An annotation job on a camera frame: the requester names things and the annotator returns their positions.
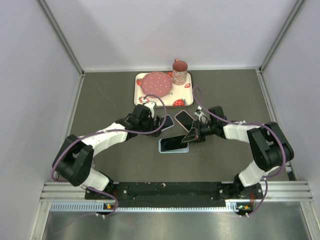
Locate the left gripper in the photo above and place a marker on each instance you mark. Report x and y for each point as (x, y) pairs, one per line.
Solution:
(152, 128)

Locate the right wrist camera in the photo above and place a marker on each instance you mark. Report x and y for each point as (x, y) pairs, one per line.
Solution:
(201, 115)

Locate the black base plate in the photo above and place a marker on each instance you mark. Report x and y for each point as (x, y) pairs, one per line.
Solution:
(180, 194)

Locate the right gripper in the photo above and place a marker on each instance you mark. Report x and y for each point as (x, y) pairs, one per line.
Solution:
(198, 135)

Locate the pink floral mug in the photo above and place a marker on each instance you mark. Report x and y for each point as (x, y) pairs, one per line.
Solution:
(179, 72)

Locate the pink polka dot plate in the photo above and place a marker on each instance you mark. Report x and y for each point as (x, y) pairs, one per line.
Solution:
(156, 83)

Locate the pink phone case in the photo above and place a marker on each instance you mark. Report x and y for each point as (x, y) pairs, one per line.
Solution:
(180, 120)

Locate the slotted cable duct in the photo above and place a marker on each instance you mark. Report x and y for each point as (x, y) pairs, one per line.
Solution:
(108, 206)

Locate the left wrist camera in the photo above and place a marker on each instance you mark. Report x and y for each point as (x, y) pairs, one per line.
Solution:
(149, 104)

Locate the light blue phone case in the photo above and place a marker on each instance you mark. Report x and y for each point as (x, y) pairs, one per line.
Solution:
(175, 151)

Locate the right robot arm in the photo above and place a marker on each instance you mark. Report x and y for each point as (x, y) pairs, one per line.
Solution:
(269, 147)

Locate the silver-edged black phone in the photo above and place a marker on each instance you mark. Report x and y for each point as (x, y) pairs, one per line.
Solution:
(171, 144)

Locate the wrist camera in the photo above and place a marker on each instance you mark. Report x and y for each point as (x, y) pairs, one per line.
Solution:
(149, 104)
(201, 115)

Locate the strawberry print tray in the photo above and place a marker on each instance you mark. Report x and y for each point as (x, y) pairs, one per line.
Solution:
(179, 95)

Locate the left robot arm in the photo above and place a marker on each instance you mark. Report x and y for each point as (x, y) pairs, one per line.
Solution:
(75, 157)

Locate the blue-edged black phone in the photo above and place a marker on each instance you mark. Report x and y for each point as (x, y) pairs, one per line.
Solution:
(167, 122)

